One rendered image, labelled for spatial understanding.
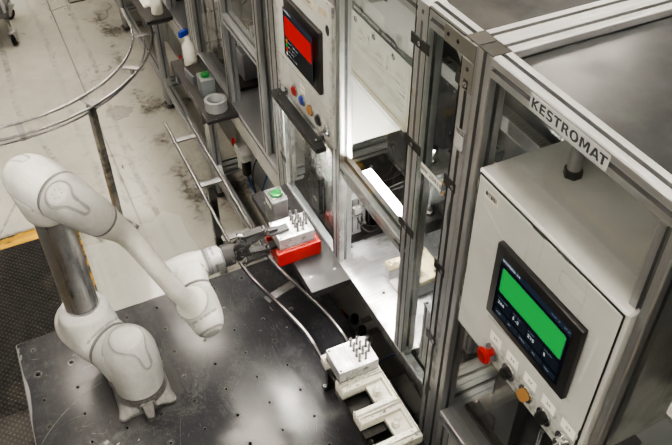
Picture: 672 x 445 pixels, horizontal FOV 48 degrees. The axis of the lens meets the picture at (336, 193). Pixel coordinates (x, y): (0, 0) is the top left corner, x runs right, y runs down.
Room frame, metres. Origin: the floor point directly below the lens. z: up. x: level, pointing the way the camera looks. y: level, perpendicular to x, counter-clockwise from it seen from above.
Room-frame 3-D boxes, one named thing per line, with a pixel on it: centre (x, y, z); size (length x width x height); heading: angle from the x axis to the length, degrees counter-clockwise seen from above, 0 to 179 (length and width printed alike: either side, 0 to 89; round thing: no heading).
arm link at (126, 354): (1.42, 0.63, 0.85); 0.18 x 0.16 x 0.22; 53
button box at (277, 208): (1.97, 0.20, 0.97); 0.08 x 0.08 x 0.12; 26
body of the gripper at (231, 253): (1.74, 0.33, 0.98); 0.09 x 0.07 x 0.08; 115
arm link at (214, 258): (1.70, 0.40, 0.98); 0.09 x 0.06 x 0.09; 25
